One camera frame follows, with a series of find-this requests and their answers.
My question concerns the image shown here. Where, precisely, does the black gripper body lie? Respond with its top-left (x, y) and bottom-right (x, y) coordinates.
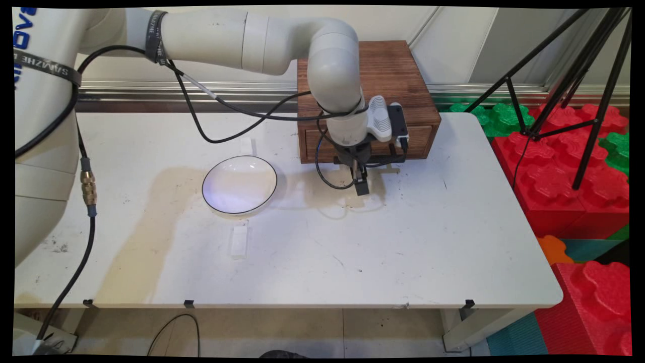
top-left (335, 142), bottom-right (374, 168)

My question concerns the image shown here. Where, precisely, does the brown wooden drawer cabinet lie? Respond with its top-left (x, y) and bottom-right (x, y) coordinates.
top-left (297, 41), bottom-right (442, 164)

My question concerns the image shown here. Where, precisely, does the white plate with black rim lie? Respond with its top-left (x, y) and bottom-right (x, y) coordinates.
top-left (202, 155), bottom-right (278, 215)

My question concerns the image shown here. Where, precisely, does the green foam block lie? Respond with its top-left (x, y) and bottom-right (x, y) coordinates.
top-left (598, 132), bottom-right (630, 178)
top-left (448, 103), bottom-right (536, 140)

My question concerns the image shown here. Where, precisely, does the white table leg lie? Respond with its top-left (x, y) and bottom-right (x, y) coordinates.
top-left (440, 306), bottom-right (536, 353)

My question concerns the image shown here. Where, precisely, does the orange foam piece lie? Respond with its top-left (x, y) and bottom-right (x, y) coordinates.
top-left (537, 235), bottom-right (575, 266)

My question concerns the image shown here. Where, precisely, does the teal foam mat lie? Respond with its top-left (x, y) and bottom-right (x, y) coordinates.
top-left (560, 239), bottom-right (630, 264)
top-left (485, 312), bottom-right (549, 356)

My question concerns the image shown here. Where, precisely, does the black tripod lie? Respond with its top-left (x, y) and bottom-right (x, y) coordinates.
top-left (464, 8), bottom-right (633, 191)

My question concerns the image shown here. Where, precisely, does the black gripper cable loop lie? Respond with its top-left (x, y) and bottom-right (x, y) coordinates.
top-left (314, 113), bottom-right (410, 191)

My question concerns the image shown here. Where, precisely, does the white ribbed camera mount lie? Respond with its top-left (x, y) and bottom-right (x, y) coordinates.
top-left (367, 95), bottom-right (395, 143)

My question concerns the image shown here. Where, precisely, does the dark wrist camera box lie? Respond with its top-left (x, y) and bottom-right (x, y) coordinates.
top-left (387, 102), bottom-right (410, 150)

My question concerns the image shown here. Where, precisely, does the aluminium wall rail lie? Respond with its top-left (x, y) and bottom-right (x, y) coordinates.
top-left (76, 80), bottom-right (630, 113)

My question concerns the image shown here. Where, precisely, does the thin black tripod cable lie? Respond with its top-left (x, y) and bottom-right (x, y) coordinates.
top-left (511, 134), bottom-right (533, 191)

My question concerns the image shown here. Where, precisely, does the black floor cable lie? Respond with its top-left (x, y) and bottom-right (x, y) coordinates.
top-left (146, 314), bottom-right (201, 357)

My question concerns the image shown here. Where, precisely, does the black velcro strap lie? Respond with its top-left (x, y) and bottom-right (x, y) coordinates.
top-left (145, 10), bottom-right (170, 66)
top-left (14, 50), bottom-right (83, 87)

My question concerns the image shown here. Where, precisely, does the black cable with brass connector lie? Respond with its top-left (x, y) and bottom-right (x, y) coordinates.
top-left (34, 125), bottom-right (99, 349)

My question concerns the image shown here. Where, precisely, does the grey base plate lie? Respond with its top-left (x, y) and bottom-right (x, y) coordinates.
top-left (13, 312), bottom-right (78, 356)

